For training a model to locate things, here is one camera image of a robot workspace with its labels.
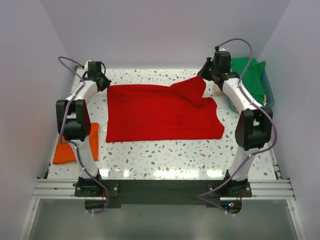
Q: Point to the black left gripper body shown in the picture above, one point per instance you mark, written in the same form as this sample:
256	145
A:
106	82

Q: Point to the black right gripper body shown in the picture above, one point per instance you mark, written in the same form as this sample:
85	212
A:
208	71

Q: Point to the red t shirt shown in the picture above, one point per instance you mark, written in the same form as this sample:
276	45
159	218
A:
146	112

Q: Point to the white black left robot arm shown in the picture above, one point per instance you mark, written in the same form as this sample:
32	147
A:
73	120

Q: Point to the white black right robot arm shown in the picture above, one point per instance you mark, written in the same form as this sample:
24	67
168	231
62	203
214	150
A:
254	125

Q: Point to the beige t shirt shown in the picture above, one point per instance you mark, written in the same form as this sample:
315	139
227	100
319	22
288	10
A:
218	91

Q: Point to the green t shirt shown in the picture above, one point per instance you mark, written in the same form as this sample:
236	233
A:
251	78

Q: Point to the blue laundry basket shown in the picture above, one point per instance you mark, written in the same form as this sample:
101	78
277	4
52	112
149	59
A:
269	98

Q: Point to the folded orange t shirt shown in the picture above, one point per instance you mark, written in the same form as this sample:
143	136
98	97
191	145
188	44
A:
64	153

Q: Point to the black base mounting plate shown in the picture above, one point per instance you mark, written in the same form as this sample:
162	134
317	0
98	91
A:
116	193

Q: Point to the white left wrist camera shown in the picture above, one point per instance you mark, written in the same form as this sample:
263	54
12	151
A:
86	65

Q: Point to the aluminium frame rail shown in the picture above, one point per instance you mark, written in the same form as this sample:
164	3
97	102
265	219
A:
261	189

